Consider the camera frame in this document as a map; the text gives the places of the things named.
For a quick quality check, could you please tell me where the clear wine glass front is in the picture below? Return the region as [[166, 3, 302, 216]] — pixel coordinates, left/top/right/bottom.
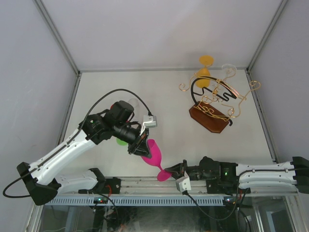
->
[[128, 98, 140, 121]]

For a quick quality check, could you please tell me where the black right camera cable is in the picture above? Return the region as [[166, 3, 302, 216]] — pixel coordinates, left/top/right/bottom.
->
[[183, 190, 244, 220]]

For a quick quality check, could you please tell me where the yellow wine glass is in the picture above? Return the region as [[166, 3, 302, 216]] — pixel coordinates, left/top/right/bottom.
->
[[195, 55, 214, 88]]

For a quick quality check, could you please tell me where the black left camera cable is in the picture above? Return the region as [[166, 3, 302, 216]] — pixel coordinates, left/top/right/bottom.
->
[[2, 88, 153, 199]]

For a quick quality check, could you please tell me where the brown wooden rack base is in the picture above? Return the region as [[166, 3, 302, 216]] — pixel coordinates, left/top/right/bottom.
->
[[189, 105, 233, 133]]

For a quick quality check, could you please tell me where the green wine glass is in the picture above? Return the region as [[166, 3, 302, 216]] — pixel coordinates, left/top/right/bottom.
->
[[116, 138, 127, 146]]

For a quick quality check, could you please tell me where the black camera cable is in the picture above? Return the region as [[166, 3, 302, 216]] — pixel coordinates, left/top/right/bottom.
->
[[2, 88, 153, 199], [183, 190, 244, 220]]

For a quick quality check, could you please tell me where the clear wine glass back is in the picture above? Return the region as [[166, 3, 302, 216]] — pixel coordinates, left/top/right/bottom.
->
[[222, 64, 237, 81]]

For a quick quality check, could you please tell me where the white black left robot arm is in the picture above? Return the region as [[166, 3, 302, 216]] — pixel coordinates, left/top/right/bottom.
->
[[17, 101, 157, 205]]

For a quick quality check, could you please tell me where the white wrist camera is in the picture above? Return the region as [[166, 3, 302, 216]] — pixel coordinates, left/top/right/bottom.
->
[[140, 115, 157, 135], [176, 172, 191, 193]]

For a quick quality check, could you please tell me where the blue slotted cable duct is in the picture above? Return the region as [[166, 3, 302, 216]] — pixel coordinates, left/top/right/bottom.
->
[[46, 195, 225, 206]]

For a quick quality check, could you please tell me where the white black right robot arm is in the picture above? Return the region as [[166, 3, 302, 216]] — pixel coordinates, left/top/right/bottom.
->
[[165, 156, 309, 196]]

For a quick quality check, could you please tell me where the pink wine glass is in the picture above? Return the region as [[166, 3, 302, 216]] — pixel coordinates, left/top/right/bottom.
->
[[142, 139, 172, 182]]

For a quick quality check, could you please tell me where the gold wire glass rack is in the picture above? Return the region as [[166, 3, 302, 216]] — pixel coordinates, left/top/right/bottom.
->
[[179, 73, 261, 122]]

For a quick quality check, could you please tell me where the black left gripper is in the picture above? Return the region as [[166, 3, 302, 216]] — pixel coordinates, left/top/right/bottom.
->
[[113, 122, 152, 159]]

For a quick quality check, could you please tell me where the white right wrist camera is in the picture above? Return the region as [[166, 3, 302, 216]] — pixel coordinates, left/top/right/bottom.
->
[[176, 172, 191, 193]]

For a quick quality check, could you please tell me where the aluminium mounting rail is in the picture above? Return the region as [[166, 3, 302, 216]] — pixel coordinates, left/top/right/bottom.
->
[[55, 176, 297, 196]]

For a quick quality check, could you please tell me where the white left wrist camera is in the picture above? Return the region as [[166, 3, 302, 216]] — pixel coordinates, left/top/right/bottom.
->
[[140, 115, 157, 135]]

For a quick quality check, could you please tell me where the black metal rack ring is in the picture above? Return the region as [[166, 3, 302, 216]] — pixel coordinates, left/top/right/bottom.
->
[[190, 76, 239, 127]]

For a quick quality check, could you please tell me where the clear wine glass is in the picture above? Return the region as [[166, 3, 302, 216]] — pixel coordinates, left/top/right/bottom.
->
[[222, 64, 237, 81], [128, 98, 140, 121]]

